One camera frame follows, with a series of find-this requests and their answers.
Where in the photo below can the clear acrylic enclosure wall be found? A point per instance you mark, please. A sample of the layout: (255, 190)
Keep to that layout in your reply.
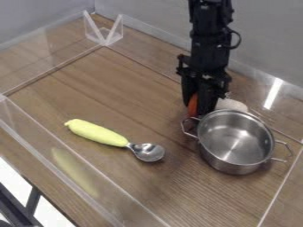
(59, 77)

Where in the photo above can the clear acrylic corner bracket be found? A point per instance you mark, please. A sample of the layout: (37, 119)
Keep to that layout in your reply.
(100, 35)

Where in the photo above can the plush orange-capped mushroom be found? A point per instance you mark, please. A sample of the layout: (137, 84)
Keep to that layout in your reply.
(222, 104)

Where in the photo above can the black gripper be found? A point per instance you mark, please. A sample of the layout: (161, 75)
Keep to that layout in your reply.
(202, 70)

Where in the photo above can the silver pot with handles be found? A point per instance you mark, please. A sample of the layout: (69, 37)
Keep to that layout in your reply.
(236, 141)

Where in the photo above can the black table frame leg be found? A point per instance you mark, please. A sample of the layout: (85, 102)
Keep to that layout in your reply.
(19, 214)

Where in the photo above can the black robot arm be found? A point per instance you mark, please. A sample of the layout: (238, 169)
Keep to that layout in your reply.
(210, 16)

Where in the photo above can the spoon with yellow handle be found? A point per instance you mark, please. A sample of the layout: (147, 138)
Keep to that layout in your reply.
(145, 152)

